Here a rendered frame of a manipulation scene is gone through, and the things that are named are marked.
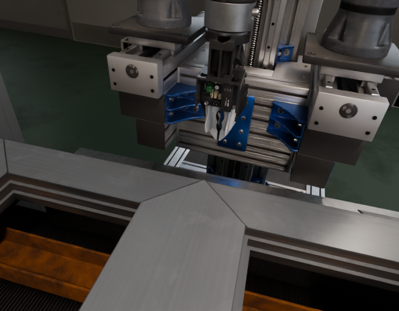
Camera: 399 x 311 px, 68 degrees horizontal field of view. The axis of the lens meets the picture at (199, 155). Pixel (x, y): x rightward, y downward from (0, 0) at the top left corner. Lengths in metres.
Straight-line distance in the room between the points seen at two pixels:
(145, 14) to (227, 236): 0.60
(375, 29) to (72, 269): 0.81
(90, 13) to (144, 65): 3.66
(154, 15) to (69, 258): 0.61
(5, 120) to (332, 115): 1.09
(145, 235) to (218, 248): 0.11
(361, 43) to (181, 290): 0.62
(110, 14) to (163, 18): 3.39
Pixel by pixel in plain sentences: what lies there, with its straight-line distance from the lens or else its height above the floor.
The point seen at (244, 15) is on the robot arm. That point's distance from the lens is 0.47.
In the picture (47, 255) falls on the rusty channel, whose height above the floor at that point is 0.68.
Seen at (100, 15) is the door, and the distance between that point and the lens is 4.31.
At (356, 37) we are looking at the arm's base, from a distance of 0.77.
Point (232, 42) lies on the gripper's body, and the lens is 0.45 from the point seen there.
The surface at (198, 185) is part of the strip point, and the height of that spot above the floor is 0.87.
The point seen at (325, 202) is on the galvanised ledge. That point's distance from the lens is 0.88.
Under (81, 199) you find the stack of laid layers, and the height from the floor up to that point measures 0.85.
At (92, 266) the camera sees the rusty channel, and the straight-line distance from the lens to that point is 0.69.
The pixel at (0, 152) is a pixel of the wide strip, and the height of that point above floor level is 0.87.
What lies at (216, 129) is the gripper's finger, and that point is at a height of 0.93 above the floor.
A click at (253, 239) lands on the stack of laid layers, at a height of 0.85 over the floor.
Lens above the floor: 1.24
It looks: 36 degrees down
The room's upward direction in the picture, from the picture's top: 4 degrees clockwise
